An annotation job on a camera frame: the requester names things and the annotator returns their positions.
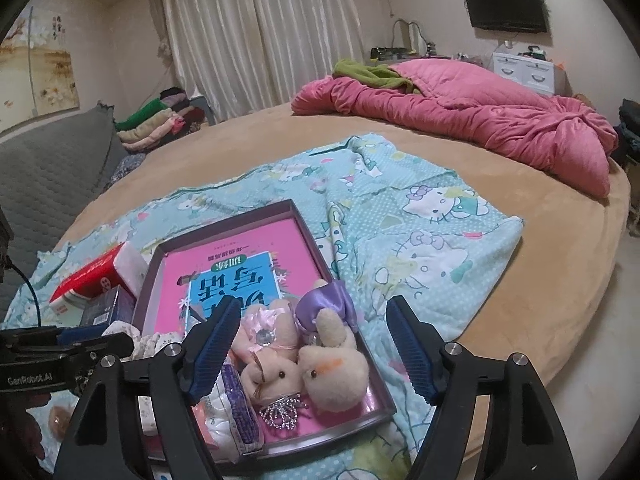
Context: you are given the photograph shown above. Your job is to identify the cluttered side table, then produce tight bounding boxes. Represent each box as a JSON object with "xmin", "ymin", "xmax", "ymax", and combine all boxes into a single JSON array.
[{"xmin": 370, "ymin": 19, "xmax": 493, "ymax": 68}]

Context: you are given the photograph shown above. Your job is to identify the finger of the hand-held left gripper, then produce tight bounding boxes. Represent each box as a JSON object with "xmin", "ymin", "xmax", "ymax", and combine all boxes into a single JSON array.
[{"xmin": 57, "ymin": 327, "xmax": 136, "ymax": 361}]

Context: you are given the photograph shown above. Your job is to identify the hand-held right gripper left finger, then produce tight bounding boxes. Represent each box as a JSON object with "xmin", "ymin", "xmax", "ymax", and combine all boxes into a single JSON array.
[{"xmin": 52, "ymin": 295, "xmax": 243, "ymax": 480}]

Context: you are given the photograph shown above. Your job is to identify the dark floral cloth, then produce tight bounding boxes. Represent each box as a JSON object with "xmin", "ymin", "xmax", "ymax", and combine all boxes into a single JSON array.
[{"xmin": 107, "ymin": 152, "xmax": 147, "ymax": 186}]

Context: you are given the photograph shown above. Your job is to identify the white wipes pack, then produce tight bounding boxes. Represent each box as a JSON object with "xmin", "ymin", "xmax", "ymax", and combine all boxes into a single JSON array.
[{"xmin": 192, "ymin": 390, "xmax": 251, "ymax": 461}]

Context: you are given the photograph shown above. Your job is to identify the white curtains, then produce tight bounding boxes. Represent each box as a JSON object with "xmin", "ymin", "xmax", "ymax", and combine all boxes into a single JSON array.
[{"xmin": 157, "ymin": 0, "xmax": 368, "ymax": 123}]

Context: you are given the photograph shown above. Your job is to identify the plush rabbit pink dress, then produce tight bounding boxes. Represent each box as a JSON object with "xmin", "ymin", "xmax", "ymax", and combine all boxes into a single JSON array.
[{"xmin": 231, "ymin": 297, "xmax": 303, "ymax": 403}]

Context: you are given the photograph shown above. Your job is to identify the grey quilted headboard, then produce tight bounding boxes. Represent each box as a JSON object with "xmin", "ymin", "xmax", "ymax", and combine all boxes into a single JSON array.
[{"xmin": 0, "ymin": 105, "xmax": 132, "ymax": 281}]

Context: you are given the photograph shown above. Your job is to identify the black cable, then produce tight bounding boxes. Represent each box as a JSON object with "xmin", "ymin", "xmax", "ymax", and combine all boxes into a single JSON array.
[{"xmin": 7, "ymin": 257, "xmax": 43, "ymax": 328}]

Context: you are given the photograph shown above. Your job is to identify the stack of folded clothes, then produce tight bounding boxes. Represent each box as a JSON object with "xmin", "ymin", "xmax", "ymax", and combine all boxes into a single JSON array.
[{"xmin": 114, "ymin": 87, "xmax": 211, "ymax": 153}]

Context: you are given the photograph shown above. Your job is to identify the pink book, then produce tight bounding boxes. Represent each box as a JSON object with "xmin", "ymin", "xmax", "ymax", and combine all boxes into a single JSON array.
[{"xmin": 152, "ymin": 220, "xmax": 331, "ymax": 341}]

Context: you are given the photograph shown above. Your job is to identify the teal cat print blanket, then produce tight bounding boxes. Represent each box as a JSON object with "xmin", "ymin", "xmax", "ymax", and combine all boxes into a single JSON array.
[{"xmin": 0, "ymin": 132, "xmax": 525, "ymax": 480}]

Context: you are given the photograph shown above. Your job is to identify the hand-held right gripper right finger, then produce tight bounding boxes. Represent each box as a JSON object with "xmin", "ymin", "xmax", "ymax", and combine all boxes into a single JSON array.
[{"xmin": 385, "ymin": 295, "xmax": 573, "ymax": 480}]

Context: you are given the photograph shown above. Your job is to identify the beige round bed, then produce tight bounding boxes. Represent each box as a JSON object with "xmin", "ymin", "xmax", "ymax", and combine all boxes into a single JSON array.
[{"xmin": 50, "ymin": 102, "xmax": 632, "ymax": 480}]

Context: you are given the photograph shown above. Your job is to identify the peach round pad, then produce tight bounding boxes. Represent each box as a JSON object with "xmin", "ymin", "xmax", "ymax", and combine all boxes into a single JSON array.
[{"xmin": 47, "ymin": 405, "xmax": 73, "ymax": 433}]

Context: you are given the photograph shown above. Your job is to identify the white drawer cabinet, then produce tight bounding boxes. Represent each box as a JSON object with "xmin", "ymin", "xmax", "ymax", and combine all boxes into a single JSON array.
[{"xmin": 490, "ymin": 51, "xmax": 571, "ymax": 97}]

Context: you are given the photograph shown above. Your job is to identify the pink quilt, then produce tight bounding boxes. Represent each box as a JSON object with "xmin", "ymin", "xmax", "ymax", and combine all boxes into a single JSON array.
[{"xmin": 291, "ymin": 57, "xmax": 620, "ymax": 198}]

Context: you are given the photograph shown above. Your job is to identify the wall painting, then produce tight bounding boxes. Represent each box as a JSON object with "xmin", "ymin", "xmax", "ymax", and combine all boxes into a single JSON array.
[{"xmin": 0, "ymin": 7, "xmax": 81, "ymax": 133}]

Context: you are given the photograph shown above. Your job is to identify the white floral cloth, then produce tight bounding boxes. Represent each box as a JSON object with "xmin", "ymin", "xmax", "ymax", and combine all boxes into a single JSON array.
[{"xmin": 102, "ymin": 317, "xmax": 186, "ymax": 361}]

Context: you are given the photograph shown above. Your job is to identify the red and white tissue box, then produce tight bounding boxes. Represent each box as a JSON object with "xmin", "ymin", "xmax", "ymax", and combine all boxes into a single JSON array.
[{"xmin": 49, "ymin": 241, "xmax": 151, "ymax": 311}]

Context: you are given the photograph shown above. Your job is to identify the plush rabbit purple dress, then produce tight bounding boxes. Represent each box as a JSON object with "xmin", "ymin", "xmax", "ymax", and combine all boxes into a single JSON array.
[{"xmin": 294, "ymin": 280, "xmax": 371, "ymax": 418}]

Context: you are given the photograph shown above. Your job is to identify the dark bag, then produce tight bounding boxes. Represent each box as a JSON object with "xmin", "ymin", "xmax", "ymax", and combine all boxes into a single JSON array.
[{"xmin": 617, "ymin": 99, "xmax": 640, "ymax": 161}]

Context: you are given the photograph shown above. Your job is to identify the green cloth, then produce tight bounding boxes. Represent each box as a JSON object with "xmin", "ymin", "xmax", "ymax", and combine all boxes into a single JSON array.
[{"xmin": 332, "ymin": 57, "xmax": 423, "ymax": 95}]

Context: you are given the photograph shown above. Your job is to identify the blue box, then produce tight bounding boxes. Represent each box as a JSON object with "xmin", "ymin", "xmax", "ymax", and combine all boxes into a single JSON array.
[{"xmin": 80, "ymin": 287, "xmax": 137, "ymax": 328}]

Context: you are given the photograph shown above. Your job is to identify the silver tiara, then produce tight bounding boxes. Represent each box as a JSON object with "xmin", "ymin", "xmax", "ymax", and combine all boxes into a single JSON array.
[{"xmin": 259, "ymin": 394, "xmax": 311, "ymax": 431}]

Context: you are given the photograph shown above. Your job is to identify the black wall television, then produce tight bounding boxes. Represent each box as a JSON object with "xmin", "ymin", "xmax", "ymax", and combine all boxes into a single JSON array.
[{"xmin": 461, "ymin": 0, "xmax": 548, "ymax": 33}]

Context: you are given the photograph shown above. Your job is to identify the purple tissue pack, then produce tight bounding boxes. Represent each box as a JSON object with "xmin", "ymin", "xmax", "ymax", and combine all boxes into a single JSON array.
[{"xmin": 220, "ymin": 362, "xmax": 266, "ymax": 453}]

